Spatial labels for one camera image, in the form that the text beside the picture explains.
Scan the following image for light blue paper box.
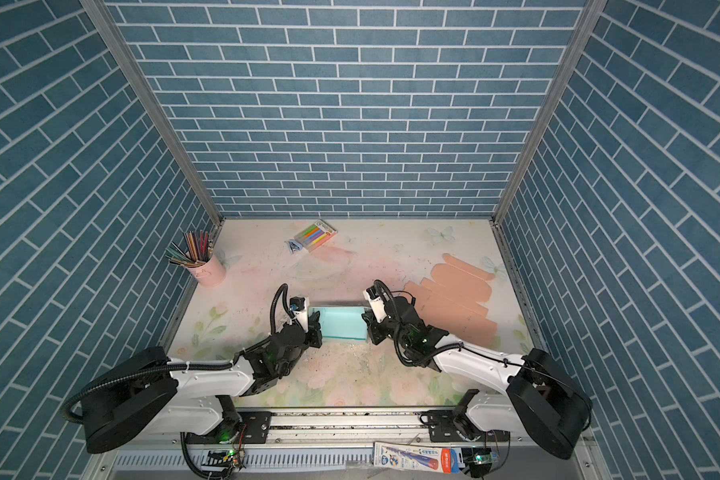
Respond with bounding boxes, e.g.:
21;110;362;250
309;306;368;342

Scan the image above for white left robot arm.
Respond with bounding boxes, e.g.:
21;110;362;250
63;311;322;454

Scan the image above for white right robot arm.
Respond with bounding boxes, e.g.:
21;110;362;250
362;287;593;460

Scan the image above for pink flat cardboard box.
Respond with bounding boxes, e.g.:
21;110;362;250
404;254;498;347

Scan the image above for toothpaste style flat box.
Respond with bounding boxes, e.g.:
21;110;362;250
373;442;460;474

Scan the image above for coloured marker pack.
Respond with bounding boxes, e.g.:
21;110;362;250
293;220;338;252

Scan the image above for pink pencil cup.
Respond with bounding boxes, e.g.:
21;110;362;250
186;250;227;288

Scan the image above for coloured pencils bundle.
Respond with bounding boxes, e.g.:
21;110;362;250
164;231;213;268

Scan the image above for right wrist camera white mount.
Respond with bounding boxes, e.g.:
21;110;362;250
364;286;387;323

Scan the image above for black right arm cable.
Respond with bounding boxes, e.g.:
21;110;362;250
373;279;594;433

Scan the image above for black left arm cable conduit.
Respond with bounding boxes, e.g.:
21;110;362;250
59;283;292;425

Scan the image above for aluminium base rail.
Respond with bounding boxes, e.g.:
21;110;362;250
83;408;608;479

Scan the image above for left electronics board with wires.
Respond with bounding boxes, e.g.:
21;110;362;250
201;448;245;479

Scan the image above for aluminium corner post left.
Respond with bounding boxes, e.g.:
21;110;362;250
80;0;224;229

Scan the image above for aluminium corner post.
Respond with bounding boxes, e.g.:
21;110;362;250
80;0;224;229
493;0;607;228

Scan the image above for aluminium corner post right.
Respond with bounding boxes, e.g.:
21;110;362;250
493;0;607;228

